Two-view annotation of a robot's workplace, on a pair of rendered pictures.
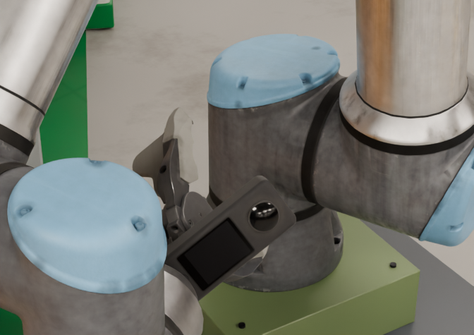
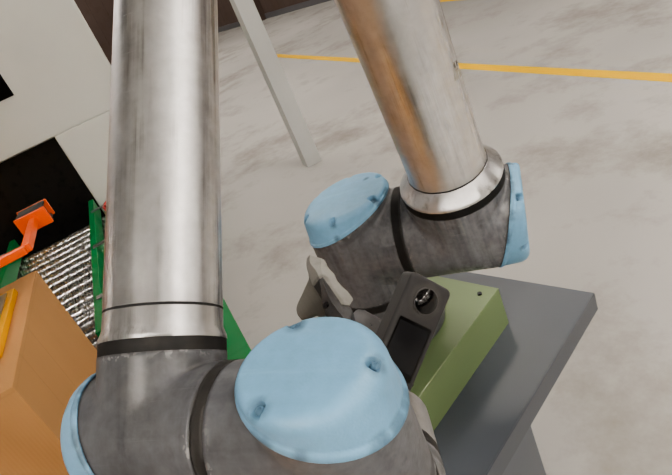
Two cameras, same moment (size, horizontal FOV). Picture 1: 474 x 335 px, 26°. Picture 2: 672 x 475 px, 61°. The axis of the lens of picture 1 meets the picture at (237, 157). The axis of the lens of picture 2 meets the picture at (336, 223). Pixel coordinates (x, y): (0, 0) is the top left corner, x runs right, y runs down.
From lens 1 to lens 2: 0.29 m
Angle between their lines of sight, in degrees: 7
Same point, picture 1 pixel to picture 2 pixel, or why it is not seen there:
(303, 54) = (360, 186)
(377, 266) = (470, 300)
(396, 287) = (490, 306)
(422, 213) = (498, 247)
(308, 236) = not seen: hidden behind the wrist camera
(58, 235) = (307, 419)
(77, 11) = (209, 208)
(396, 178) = (470, 233)
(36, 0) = (170, 213)
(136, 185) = (346, 328)
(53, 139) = not seen: hidden behind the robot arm
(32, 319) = not seen: outside the picture
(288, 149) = (385, 251)
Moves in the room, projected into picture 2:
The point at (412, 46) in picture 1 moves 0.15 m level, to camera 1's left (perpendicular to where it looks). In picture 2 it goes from (444, 135) to (337, 188)
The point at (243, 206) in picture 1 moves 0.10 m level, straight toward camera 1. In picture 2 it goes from (407, 301) to (457, 365)
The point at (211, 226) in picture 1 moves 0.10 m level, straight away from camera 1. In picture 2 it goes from (391, 329) to (355, 281)
